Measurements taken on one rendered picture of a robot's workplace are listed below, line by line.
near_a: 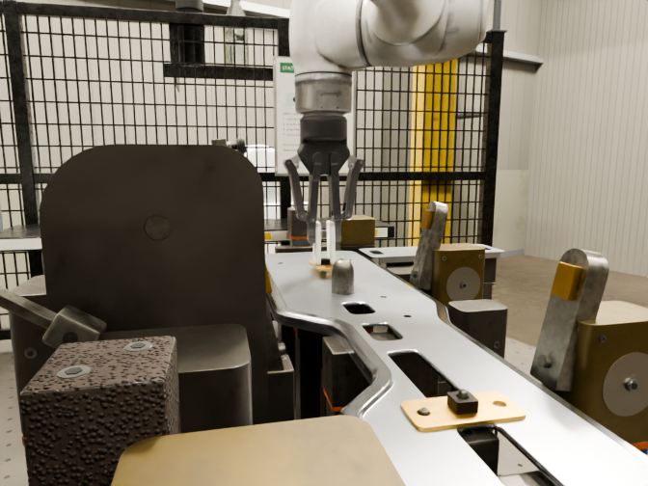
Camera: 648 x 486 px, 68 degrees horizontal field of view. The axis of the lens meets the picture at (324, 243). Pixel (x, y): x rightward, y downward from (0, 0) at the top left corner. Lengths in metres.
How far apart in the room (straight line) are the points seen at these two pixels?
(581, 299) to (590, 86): 5.97
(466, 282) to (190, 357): 0.59
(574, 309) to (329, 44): 0.48
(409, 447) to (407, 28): 0.50
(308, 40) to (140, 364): 0.61
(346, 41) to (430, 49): 0.12
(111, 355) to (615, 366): 0.41
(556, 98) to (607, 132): 0.76
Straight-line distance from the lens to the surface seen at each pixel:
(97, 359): 0.22
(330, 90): 0.74
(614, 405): 0.51
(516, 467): 0.90
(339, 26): 0.74
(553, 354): 0.48
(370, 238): 1.06
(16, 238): 1.17
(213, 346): 0.27
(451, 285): 0.79
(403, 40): 0.67
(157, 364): 0.21
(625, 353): 0.50
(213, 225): 0.31
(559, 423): 0.39
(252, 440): 0.19
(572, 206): 6.41
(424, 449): 0.34
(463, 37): 0.70
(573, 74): 6.54
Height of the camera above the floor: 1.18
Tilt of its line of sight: 9 degrees down
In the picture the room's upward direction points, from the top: straight up
